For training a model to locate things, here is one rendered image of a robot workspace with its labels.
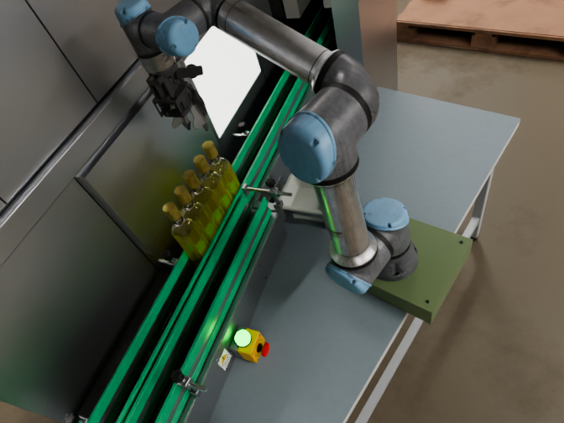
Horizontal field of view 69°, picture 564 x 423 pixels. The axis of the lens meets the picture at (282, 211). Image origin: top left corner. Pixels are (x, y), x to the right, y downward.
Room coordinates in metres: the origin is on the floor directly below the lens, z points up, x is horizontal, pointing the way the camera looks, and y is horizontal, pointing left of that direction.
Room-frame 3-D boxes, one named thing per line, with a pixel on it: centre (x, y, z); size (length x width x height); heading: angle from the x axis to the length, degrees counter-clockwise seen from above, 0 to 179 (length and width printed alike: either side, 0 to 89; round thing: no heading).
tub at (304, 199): (0.95, -0.13, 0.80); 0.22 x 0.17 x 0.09; 54
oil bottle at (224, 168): (0.97, 0.13, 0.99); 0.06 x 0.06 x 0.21; 55
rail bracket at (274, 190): (0.91, 0.02, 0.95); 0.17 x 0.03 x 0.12; 54
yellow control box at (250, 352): (0.53, 0.22, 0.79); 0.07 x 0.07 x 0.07; 54
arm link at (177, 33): (0.88, 0.08, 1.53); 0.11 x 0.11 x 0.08; 34
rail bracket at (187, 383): (0.40, 0.34, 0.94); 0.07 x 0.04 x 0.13; 54
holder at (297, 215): (0.96, -0.10, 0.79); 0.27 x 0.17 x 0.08; 54
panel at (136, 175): (1.18, 0.15, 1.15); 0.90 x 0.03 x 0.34; 144
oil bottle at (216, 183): (0.93, 0.17, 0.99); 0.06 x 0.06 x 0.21; 55
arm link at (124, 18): (0.96, 0.14, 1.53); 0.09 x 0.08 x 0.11; 34
